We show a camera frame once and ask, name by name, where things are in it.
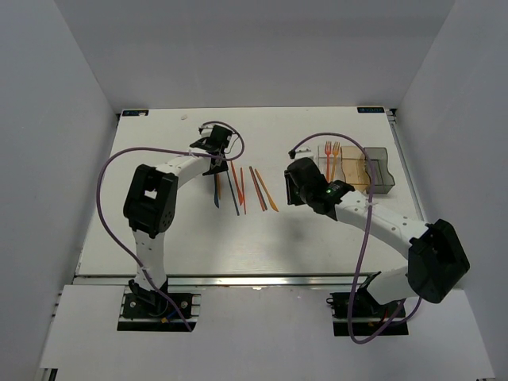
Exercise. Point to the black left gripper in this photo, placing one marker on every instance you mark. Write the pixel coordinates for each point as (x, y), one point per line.
(223, 168)

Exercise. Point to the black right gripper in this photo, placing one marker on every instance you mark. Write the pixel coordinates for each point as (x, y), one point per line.
(291, 198)

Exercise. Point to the teal plastic knife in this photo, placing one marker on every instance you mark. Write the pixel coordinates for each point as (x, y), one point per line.
(217, 193)

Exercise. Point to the red-orange plastic knife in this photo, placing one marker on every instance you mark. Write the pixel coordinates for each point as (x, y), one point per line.
(237, 184)

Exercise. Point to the yellow plastic knife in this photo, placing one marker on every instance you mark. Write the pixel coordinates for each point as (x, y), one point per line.
(269, 197)

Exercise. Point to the red-orange plastic fork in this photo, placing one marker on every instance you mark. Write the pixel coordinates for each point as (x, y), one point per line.
(328, 153)

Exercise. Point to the yellow plastic fork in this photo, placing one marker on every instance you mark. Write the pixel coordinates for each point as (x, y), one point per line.
(335, 153)

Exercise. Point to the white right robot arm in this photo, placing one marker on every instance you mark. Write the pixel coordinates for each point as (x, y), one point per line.
(435, 258)

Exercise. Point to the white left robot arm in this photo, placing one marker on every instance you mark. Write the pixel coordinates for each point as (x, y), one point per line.
(151, 201)

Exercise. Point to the teal plastic chopstick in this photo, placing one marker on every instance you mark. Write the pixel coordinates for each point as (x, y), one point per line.
(233, 194)
(257, 188)

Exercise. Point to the red-orange plastic chopstick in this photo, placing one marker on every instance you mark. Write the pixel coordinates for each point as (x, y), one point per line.
(243, 192)

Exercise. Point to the clear plastic container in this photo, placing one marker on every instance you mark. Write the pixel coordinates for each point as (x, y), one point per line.
(321, 162)

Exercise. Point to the orange translucent plastic container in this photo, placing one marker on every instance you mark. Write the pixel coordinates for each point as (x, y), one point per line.
(353, 167)

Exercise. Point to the grey translucent plastic container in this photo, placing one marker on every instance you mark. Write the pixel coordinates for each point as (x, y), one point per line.
(384, 180)

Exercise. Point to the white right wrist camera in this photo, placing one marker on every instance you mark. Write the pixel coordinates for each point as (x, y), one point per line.
(303, 152)

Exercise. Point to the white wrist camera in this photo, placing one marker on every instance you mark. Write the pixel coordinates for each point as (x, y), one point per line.
(303, 152)
(205, 130)

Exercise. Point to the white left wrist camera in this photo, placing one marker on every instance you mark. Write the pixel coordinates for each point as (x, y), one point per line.
(205, 130)

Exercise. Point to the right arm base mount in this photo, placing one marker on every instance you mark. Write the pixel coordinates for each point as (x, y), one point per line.
(365, 319)

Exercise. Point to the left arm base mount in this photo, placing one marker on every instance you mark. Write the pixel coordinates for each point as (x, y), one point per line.
(138, 316)

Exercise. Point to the aluminium table front rail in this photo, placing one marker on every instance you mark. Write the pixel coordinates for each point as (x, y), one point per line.
(202, 281)

